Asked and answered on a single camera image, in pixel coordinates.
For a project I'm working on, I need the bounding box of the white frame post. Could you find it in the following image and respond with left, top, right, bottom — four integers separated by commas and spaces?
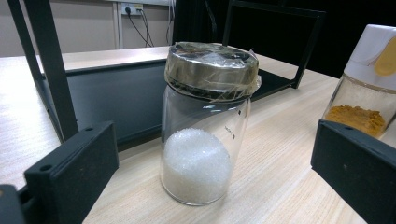
112, 0, 124, 50

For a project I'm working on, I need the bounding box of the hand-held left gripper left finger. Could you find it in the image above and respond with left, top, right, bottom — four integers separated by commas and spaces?
23, 120, 120, 224

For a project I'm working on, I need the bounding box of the black curtain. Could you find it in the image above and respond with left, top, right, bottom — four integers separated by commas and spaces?
172, 0, 396, 79

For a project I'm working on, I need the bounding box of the glass jar with metal lid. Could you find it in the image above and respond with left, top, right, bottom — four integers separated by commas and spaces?
159, 41, 262, 207

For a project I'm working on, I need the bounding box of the white wall socket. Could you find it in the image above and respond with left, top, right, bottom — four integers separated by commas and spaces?
120, 2, 144, 16

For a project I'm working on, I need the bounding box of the black power cable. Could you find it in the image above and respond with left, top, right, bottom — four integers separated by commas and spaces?
136, 8, 156, 49
124, 7, 152, 49

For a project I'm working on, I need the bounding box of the black metal rack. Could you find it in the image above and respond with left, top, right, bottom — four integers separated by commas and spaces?
7, 0, 327, 153

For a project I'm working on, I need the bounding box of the spice jar with white lid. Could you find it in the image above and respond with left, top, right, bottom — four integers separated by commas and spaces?
320, 23, 396, 139

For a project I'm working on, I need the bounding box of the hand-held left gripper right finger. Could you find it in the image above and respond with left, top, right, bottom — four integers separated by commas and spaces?
310, 119, 396, 224

